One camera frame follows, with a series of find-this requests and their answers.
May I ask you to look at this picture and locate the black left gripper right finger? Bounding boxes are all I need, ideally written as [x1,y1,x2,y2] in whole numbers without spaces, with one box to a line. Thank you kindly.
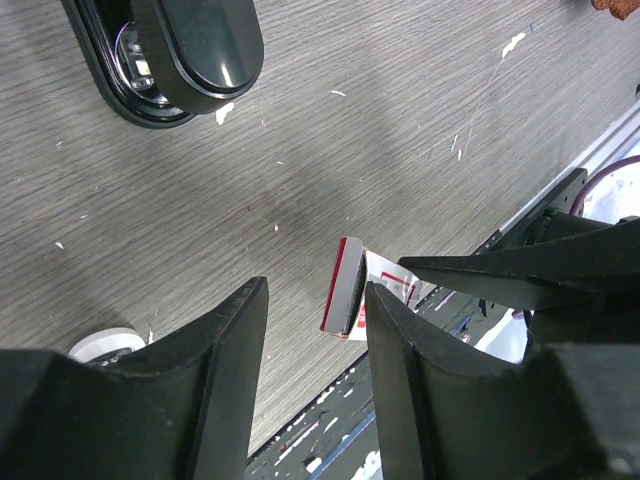
[365,284,639,479]

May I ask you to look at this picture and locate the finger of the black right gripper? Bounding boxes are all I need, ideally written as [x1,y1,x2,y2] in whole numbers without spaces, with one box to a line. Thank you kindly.
[399,217,639,321]

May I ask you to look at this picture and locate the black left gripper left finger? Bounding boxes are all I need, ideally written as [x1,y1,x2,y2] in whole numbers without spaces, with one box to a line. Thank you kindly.
[1,277,269,479]

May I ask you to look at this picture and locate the red white staple box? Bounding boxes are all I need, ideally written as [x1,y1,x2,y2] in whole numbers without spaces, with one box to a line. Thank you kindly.
[320,236,434,341]

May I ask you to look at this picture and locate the black stapler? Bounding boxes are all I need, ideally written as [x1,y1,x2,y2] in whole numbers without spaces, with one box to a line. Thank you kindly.
[62,0,264,129]

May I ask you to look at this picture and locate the orange brown cloth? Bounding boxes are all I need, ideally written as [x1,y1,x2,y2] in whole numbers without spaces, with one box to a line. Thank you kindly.
[591,0,640,21]

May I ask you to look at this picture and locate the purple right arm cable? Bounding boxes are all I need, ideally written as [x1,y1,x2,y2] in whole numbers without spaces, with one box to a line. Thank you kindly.
[580,155,640,216]

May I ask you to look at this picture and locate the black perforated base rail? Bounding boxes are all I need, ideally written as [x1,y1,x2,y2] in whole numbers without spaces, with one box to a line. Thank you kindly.
[245,170,591,480]

